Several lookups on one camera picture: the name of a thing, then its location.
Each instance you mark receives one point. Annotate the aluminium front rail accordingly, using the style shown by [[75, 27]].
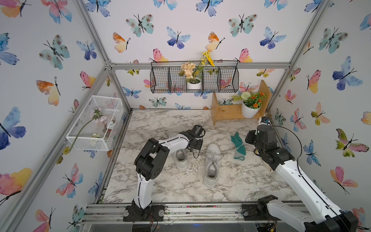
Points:
[[183, 217]]

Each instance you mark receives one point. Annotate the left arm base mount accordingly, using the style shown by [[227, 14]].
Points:
[[133, 213]]

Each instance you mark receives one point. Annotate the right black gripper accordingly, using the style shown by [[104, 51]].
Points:
[[253, 134]]

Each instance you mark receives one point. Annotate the white pot orange flowers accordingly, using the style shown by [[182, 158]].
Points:
[[251, 102]]

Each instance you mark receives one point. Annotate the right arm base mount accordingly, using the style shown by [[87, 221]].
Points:
[[258, 211]]

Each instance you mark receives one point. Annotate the black wire wall basket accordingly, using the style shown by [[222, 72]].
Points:
[[172, 77]]

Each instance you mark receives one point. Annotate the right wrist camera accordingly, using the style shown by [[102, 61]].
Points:
[[265, 121]]

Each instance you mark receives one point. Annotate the white sneaker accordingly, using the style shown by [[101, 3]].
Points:
[[212, 166], [179, 154]]

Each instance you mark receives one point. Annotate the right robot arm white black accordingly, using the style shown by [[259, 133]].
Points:
[[323, 215]]

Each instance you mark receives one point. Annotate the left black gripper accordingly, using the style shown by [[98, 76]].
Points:
[[198, 146]]

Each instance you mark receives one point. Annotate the white pot peach flowers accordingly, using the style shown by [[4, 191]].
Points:
[[193, 73]]

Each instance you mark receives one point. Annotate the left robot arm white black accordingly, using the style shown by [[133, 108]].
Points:
[[151, 160]]

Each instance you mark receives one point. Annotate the white wire mesh basket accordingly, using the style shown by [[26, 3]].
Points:
[[96, 125]]

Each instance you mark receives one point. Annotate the wooden shelf stand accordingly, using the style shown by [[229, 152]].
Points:
[[235, 111]]

